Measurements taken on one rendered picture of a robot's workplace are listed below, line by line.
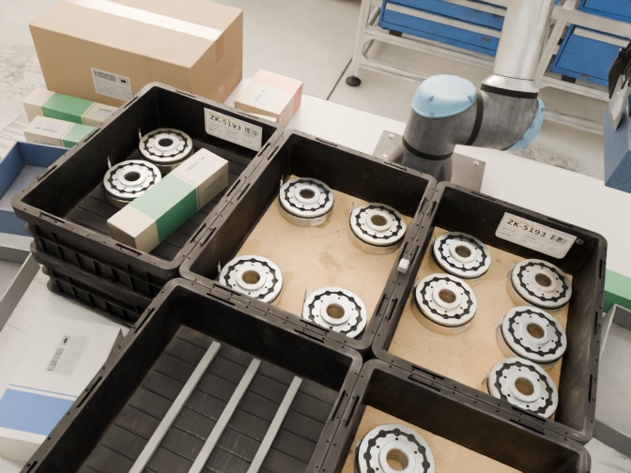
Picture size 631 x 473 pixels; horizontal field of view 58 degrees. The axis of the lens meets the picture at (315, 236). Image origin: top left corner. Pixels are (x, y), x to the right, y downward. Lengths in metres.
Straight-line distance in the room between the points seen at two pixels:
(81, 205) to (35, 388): 0.34
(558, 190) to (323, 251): 0.71
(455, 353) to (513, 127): 0.51
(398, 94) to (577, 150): 0.90
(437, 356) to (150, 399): 0.43
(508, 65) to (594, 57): 1.58
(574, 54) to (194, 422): 2.34
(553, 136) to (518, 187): 1.56
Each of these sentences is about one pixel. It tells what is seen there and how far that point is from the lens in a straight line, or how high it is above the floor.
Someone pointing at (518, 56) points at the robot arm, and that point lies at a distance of 1.24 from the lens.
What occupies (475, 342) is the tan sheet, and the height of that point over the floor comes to 0.83.
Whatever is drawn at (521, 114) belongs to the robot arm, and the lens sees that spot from 1.24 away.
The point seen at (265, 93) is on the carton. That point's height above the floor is 0.77.
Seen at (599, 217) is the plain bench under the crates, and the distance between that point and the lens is 1.50.
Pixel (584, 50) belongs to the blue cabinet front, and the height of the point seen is 0.45.
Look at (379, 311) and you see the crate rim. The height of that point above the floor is 0.93.
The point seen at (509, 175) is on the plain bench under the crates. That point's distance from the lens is 1.50.
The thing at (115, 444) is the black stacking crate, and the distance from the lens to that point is 0.84.
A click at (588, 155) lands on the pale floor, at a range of 3.00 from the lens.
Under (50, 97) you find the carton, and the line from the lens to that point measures 1.51.
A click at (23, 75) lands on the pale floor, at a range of 3.07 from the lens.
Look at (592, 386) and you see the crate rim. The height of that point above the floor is 0.93.
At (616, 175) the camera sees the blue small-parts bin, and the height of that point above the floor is 1.09.
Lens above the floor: 1.59
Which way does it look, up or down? 48 degrees down
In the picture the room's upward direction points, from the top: 9 degrees clockwise
